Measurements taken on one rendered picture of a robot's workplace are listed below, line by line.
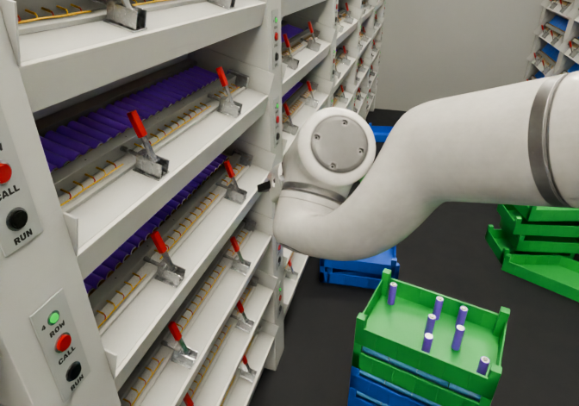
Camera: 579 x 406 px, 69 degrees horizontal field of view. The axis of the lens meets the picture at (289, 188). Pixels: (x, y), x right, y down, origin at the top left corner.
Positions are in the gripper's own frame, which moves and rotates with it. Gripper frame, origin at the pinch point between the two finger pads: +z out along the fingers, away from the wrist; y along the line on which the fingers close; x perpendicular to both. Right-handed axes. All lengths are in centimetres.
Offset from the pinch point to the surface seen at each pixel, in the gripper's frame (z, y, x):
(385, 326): 29.1, 22.3, -33.2
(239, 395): 47, -15, -48
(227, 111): 5.3, -9.2, 16.7
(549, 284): 86, 113, -43
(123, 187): -16.6, -24.6, 1.0
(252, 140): 25.6, -3.5, 15.7
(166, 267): -2.8, -22.5, -10.3
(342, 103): 127, 54, 55
